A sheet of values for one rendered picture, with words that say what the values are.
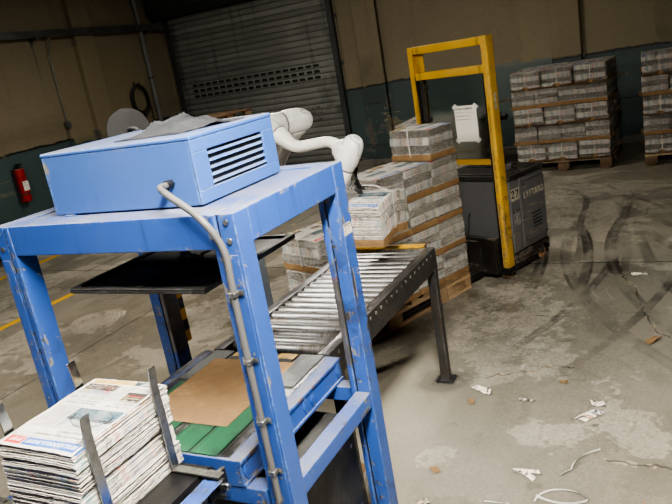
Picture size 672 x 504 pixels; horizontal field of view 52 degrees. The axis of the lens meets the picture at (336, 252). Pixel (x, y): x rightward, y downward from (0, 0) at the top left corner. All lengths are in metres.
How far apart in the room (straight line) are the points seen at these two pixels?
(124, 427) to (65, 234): 0.62
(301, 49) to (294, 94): 0.77
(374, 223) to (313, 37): 8.63
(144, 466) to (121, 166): 0.87
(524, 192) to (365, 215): 2.42
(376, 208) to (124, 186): 1.58
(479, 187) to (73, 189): 3.89
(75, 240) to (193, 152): 0.48
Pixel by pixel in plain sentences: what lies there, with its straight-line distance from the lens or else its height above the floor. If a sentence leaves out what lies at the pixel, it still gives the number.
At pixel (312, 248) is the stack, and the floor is 0.78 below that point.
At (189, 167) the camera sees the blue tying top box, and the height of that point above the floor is 1.66.
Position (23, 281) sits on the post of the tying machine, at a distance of 2.45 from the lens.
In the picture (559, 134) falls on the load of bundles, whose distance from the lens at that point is 9.24.
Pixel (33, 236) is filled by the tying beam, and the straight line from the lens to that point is 2.34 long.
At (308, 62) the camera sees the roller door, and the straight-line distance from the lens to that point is 11.99.
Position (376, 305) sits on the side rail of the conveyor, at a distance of 3.09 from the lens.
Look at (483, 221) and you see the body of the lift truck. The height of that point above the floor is 0.41.
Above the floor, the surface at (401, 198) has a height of 1.11.
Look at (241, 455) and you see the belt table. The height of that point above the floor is 0.79.
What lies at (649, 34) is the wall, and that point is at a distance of 10.66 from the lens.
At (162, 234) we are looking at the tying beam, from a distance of 1.97.
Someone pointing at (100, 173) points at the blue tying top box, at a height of 1.67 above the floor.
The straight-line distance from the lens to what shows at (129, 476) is 2.07.
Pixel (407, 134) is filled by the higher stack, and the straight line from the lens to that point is 5.06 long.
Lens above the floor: 1.89
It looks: 16 degrees down
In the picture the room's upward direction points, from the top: 10 degrees counter-clockwise
